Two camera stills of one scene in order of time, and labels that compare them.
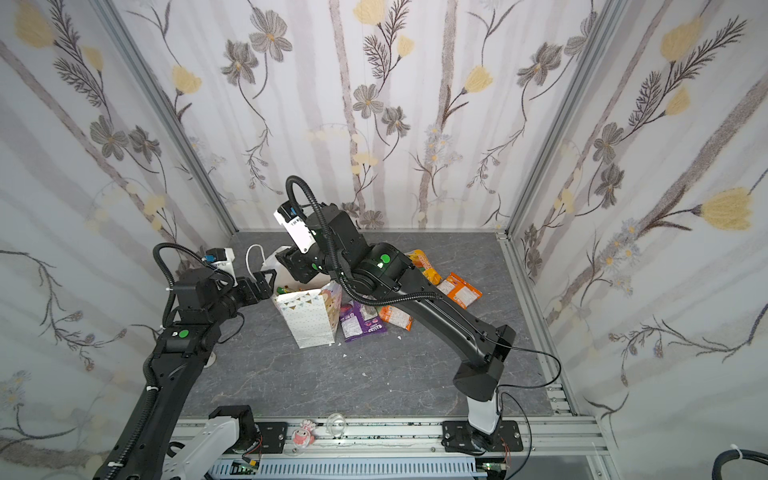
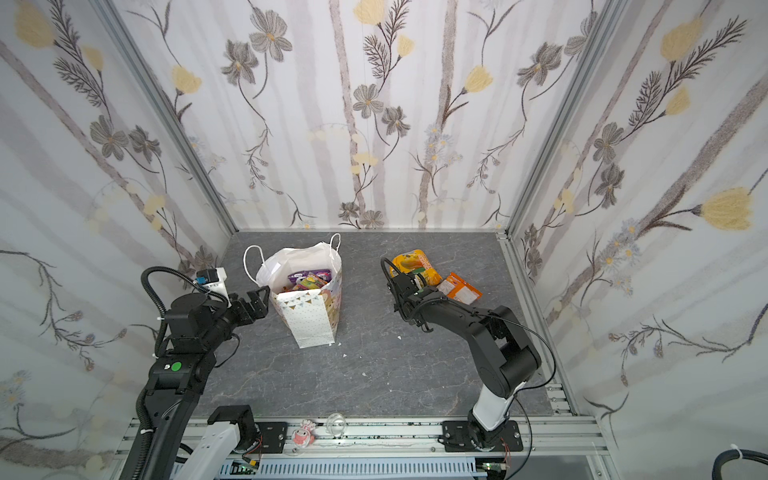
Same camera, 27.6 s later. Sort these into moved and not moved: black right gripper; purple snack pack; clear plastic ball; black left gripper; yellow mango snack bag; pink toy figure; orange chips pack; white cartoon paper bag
Moved: black left gripper; black right gripper; orange chips pack; purple snack pack
Not moved: white cartoon paper bag; clear plastic ball; pink toy figure; yellow mango snack bag
